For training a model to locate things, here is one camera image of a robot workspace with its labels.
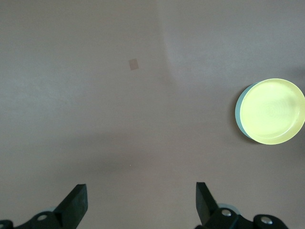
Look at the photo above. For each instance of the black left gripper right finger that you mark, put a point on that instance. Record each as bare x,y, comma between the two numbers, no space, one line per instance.
207,210

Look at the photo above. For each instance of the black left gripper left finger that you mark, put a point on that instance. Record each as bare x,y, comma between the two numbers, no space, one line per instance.
71,207

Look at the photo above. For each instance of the pale green round plate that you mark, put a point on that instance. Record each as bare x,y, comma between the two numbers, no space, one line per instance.
237,112

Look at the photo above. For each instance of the yellow round plate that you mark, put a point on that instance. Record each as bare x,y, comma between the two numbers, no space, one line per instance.
271,112

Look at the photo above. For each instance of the brown square tape patch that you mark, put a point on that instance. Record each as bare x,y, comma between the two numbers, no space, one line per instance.
133,64

